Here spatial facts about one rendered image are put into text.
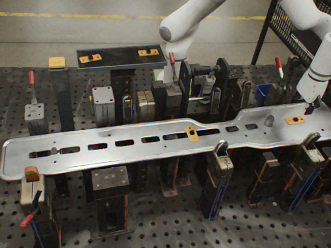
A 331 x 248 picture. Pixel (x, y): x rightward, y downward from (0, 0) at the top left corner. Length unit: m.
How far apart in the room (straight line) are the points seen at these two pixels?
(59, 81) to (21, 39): 2.42
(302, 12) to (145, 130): 0.71
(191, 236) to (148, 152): 0.40
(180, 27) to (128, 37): 2.24
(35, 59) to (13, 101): 1.56
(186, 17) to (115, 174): 0.77
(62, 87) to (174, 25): 0.57
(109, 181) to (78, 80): 1.03
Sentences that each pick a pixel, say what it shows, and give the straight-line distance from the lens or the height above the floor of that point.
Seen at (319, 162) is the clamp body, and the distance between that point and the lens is 1.40.
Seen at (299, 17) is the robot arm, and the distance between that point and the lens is 1.32.
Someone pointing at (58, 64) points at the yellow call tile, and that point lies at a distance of 1.43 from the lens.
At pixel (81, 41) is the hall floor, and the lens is 3.75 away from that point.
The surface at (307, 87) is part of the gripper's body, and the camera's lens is 1.44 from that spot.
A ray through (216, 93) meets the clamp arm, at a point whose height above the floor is 1.09.
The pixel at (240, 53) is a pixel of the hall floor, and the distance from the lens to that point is 3.79.
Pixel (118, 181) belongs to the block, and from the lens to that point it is 1.17.
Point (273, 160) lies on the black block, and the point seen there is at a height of 0.99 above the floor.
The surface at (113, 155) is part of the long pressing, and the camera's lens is 1.28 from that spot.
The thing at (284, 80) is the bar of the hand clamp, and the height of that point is 1.11.
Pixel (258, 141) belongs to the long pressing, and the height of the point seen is 1.00.
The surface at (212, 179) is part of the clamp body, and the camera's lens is 1.32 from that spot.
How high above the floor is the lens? 1.99
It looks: 45 degrees down
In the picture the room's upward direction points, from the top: 6 degrees clockwise
